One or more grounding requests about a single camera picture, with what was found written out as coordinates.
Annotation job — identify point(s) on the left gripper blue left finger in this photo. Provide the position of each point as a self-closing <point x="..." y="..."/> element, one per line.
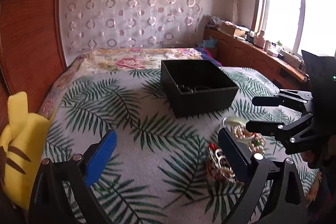
<point x="49" y="202"/>

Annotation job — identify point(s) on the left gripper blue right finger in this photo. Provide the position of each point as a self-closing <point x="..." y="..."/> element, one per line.
<point x="285" y="202"/>

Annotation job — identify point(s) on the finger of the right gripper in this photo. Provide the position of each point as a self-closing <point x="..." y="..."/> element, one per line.
<point x="266" y="128"/>
<point x="273" y="101"/>

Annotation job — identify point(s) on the pale jade bangle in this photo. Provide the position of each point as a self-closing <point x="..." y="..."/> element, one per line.
<point x="237" y="127"/>

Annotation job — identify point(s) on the silver crystal hair comb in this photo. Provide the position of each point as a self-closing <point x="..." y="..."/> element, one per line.
<point x="217" y="166"/>

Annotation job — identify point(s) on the person's right hand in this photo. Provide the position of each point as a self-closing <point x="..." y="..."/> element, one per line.
<point x="312" y="159"/>

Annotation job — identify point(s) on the wooden windowsill cabinet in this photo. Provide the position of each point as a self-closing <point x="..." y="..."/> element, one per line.
<point x="232" y="52"/>

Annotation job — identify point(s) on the white bottle on sill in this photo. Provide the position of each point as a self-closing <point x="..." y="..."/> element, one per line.
<point x="259" y="39"/>

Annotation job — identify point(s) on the yellow plush toy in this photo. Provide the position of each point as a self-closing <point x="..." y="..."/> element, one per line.
<point x="22" y="144"/>

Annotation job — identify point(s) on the black square storage box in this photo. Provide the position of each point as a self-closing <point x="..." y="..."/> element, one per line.
<point x="195" y="87"/>

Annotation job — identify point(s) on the blue blanket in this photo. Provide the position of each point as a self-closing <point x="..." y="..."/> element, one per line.
<point x="206" y="55"/>

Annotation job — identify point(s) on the cardboard box on cabinet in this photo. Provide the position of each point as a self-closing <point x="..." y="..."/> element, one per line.
<point x="233" y="30"/>

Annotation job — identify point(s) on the palm leaf print bedsheet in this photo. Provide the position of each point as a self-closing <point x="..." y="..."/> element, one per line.
<point x="157" y="173"/>

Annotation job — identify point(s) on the wooden wardrobe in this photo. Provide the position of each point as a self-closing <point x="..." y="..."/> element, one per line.
<point x="32" y="56"/>

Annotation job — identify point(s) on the floral quilt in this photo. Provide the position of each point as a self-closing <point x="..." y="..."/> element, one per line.
<point x="110" y="61"/>

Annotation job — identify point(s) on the pink circle pattern curtain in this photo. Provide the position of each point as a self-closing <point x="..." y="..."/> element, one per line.
<point x="90" y="24"/>

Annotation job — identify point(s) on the window with wooden frame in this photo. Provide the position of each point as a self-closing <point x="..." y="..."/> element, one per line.
<point x="298" y="25"/>

